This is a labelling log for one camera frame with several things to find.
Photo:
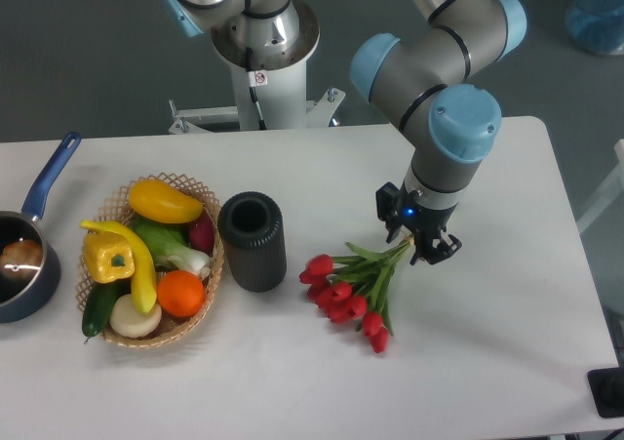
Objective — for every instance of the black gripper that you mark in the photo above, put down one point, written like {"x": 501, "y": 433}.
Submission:
{"x": 424, "y": 210}

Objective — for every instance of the red tulip bouquet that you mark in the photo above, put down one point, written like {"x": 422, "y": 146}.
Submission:
{"x": 354, "y": 288}

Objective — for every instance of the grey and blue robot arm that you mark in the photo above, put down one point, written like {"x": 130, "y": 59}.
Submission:
{"x": 422, "y": 89}

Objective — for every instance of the dark grey ribbed vase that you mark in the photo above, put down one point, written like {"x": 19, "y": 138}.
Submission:
{"x": 251, "y": 227}

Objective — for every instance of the dark red radish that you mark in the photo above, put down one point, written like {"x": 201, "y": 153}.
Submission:
{"x": 201, "y": 234}

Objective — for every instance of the black device at table edge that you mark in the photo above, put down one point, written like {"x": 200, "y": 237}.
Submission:
{"x": 607, "y": 390}

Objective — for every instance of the orange fruit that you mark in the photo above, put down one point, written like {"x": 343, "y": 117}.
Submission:
{"x": 181, "y": 293}

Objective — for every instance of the green bok choy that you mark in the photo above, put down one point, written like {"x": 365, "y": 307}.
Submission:
{"x": 169, "y": 248}

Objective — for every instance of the yellow mango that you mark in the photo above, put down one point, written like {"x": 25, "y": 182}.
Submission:
{"x": 156, "y": 200}

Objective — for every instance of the blue plastic bag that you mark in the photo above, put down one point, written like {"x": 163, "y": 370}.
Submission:
{"x": 596, "y": 26}

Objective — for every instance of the yellow banana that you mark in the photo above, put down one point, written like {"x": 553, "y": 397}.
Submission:
{"x": 144, "y": 280}

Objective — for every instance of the woven wicker basket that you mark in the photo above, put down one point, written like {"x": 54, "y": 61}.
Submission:
{"x": 170, "y": 328}

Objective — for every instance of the white round onion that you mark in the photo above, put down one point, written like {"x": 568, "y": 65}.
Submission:
{"x": 126, "y": 321}

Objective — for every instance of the yellow bell pepper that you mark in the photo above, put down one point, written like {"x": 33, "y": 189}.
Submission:
{"x": 108, "y": 257}

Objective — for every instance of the green cucumber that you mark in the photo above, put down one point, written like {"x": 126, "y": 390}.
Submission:
{"x": 99, "y": 306}

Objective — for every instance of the brown bread in pan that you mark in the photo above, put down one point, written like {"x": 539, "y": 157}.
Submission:
{"x": 21, "y": 260}

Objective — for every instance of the blue saucepan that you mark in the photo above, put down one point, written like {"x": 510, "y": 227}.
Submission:
{"x": 20, "y": 299}

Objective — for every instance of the white furniture frame right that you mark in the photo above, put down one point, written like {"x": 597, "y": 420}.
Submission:
{"x": 605, "y": 193}

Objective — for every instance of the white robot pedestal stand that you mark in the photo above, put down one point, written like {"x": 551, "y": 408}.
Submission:
{"x": 267, "y": 59}

